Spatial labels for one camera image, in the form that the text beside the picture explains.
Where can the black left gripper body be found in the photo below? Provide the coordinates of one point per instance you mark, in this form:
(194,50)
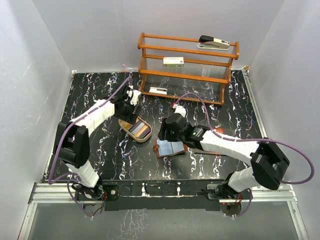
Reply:
(127,113)

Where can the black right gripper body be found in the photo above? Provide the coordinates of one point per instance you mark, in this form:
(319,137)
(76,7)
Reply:
(168,134)

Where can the brown leather card holder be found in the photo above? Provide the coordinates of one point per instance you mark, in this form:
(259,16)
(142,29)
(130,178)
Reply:
(164,148)

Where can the beige oval card tray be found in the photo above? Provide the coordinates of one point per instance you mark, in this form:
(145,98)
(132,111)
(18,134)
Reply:
(125,126)

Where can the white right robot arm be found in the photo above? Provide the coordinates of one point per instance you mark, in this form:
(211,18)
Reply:
(267,164)

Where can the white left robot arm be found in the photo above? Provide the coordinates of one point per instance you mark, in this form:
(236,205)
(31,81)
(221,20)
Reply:
(72,140)

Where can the small white box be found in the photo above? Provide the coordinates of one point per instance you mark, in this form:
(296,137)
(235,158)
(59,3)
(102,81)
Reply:
(158,90)

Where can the dark book three days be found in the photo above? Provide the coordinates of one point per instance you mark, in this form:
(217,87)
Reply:
(211,141)

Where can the orange wooden shelf rack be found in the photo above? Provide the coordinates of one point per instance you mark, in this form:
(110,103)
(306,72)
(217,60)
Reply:
(206,72)

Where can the white staples box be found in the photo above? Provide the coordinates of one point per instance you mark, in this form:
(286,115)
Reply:
(173,62)

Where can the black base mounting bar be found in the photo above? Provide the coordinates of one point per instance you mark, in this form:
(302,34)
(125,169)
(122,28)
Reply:
(183,194)

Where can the black and beige stapler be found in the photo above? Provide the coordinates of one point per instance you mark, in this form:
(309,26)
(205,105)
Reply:
(211,43)

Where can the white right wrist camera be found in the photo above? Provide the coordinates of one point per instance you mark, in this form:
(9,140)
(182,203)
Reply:
(178,109)

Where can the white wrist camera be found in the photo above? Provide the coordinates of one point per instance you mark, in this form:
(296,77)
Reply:
(133,95)
(178,109)

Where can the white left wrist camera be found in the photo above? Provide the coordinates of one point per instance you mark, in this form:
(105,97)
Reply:
(133,95)

